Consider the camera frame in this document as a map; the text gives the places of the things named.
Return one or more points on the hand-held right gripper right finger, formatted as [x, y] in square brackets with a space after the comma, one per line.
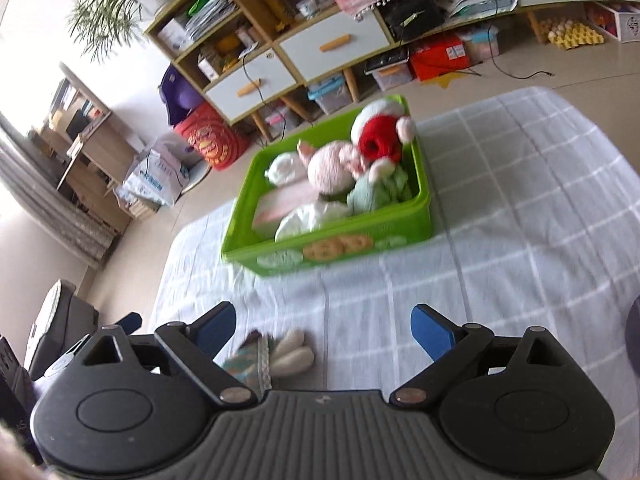
[432, 330]

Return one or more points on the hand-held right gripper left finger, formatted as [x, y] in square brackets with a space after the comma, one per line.
[216, 330]

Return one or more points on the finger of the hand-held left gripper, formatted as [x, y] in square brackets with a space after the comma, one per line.
[130, 323]

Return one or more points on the patterned cloth with white ears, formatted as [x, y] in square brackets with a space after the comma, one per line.
[280, 360]

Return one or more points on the green plastic box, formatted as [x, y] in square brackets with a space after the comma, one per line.
[320, 255]

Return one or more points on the pink tissue pack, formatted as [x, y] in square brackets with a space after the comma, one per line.
[285, 202]

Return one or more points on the white cloth bundle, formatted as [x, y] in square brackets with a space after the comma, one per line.
[285, 167]
[310, 217]

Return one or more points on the green towel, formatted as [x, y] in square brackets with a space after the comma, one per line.
[380, 192]

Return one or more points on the pink plush toy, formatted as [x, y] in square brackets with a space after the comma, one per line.
[332, 167]

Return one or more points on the santa plush toy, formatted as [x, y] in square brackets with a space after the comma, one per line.
[380, 137]

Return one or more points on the person's left forearm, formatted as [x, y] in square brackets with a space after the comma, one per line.
[12, 460]

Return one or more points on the stack of books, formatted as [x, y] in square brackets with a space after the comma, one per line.
[137, 205]

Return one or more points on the grey curtain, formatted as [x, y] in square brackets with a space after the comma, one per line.
[45, 200]

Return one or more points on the grey checked blanket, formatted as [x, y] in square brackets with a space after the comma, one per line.
[525, 210]

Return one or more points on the white round base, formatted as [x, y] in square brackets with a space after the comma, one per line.
[195, 179]

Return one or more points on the white plastic bag blue print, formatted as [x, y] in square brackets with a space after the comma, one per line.
[155, 170]

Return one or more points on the wooden desk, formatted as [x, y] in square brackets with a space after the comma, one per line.
[95, 160]

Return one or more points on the red printed bag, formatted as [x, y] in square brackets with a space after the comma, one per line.
[210, 140]

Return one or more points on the clear storage box pink contents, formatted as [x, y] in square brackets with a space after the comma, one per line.
[280, 117]

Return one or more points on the purple bag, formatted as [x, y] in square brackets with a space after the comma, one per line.
[177, 95]

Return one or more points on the yellow paper star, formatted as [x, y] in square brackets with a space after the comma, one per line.
[455, 79]

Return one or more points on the clear storage box blue lid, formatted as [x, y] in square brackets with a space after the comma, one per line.
[329, 95]

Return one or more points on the small white carton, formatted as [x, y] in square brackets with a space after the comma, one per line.
[207, 67]

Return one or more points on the clear storage box black lid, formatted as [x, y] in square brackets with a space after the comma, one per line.
[389, 70]

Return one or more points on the red box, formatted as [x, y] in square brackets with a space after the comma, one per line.
[440, 57]

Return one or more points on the wooden cabinet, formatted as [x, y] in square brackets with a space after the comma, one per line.
[270, 45]

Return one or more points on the stack of papers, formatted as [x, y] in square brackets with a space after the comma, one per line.
[210, 15]

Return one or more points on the black bag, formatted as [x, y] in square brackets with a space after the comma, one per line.
[412, 15]

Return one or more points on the yellow egg tray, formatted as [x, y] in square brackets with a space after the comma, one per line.
[570, 34]

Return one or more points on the white printed box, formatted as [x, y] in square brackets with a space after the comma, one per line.
[617, 22]

